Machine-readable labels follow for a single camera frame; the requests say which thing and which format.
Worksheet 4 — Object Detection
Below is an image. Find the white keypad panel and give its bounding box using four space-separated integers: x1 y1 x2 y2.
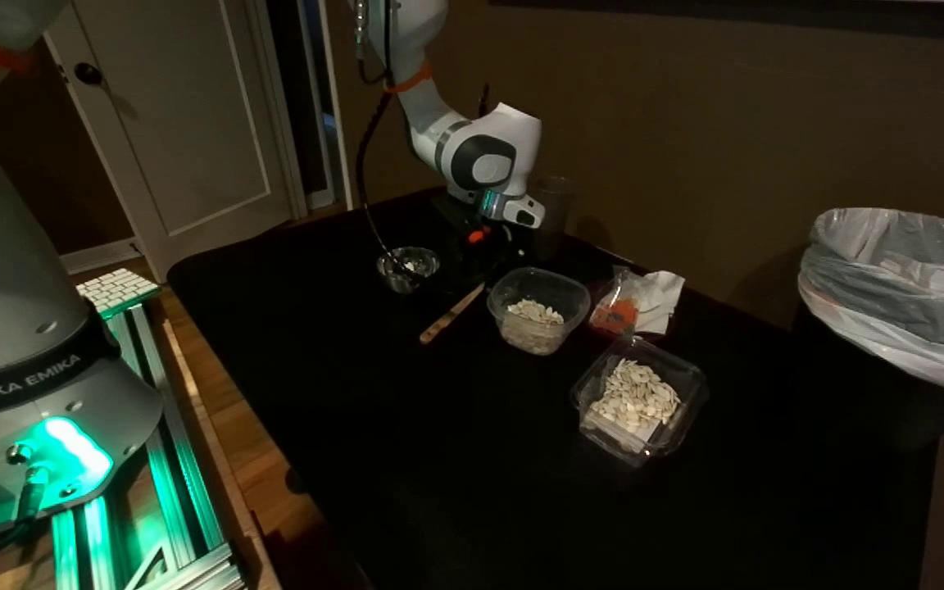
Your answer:
79 269 157 317

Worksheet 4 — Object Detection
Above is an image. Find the wooden spoon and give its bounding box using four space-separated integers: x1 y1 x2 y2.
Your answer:
415 282 484 345

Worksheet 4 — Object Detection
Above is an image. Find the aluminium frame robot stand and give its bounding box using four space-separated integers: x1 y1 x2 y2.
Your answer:
0 293 249 590

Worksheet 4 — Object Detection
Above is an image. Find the black cable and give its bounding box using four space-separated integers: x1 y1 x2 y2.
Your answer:
354 0 399 260

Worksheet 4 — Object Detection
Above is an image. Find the round clear plastic container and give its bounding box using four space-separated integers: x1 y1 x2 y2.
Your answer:
489 267 589 356

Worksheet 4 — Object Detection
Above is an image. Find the trash bin with white liner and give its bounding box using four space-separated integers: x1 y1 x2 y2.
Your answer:
797 205 944 451

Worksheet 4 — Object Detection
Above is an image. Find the white door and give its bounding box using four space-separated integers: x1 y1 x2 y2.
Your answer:
47 0 308 278

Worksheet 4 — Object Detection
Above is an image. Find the dark glass cup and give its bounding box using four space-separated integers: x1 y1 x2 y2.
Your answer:
531 175 570 260

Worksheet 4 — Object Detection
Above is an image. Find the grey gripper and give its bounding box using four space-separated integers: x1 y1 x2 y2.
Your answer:
480 189 547 230

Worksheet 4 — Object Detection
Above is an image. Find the square clear plastic container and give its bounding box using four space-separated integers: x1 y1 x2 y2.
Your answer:
570 339 708 468

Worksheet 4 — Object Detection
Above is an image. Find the white plastic bag with orange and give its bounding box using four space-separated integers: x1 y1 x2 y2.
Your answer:
589 267 686 335

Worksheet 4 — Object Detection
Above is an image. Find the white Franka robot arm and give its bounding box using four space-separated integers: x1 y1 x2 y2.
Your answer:
0 0 543 537

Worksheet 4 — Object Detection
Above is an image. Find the small glass bowl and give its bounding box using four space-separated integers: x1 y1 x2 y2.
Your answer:
376 246 439 295

